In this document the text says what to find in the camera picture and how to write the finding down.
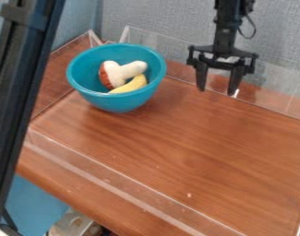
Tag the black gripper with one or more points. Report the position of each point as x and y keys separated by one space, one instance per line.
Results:
x=237 y=60

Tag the plush mushroom toy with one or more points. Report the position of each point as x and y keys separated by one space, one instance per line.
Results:
x=114 y=74

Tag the blue plastic bowl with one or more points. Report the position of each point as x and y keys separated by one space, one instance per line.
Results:
x=82 y=75

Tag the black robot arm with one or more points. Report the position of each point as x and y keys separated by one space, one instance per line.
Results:
x=232 y=21

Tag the yellow plush banana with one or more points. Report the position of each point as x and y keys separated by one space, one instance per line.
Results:
x=137 y=83

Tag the clear acrylic barrier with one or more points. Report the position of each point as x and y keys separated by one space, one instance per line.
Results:
x=199 y=164

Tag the dark foreground pole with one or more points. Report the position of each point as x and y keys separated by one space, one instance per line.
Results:
x=27 y=34

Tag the white object under table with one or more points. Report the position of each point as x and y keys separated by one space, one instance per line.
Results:
x=76 y=224

